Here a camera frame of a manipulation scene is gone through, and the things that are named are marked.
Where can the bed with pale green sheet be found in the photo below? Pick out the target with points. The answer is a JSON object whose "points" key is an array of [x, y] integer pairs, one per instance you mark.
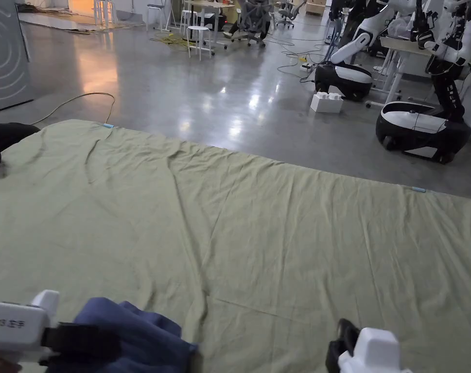
{"points": [[258, 241]]}

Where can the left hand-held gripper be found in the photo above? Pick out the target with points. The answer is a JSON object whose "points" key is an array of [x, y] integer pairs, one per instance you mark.
{"points": [[13, 326]]}

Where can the wooden top desk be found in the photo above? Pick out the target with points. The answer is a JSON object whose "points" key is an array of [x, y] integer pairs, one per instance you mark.
{"points": [[216, 7]]}

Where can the dark blue shirt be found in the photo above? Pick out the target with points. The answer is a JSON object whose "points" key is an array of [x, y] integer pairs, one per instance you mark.
{"points": [[142, 342]]}

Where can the white power strip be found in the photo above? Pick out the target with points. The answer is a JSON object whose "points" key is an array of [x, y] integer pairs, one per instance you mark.
{"points": [[306, 66]]}

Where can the white frame desk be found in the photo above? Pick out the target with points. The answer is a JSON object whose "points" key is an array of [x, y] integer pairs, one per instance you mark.
{"points": [[402, 48]]}

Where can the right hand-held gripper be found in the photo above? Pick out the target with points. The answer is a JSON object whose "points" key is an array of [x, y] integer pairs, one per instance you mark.
{"points": [[375, 353]]}

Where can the person's left hand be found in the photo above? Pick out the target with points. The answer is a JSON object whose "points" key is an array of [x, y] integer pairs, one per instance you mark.
{"points": [[2, 367]]}

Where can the white and black wheeled robot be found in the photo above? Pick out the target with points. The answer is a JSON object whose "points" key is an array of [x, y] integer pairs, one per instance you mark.
{"points": [[344, 75], [422, 128]]}

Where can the black cloth bundle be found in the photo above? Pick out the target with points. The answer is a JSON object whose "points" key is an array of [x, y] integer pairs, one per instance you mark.
{"points": [[4, 142]]}

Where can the grey washing machine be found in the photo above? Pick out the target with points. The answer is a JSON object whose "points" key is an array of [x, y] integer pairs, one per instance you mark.
{"points": [[6, 54]]}

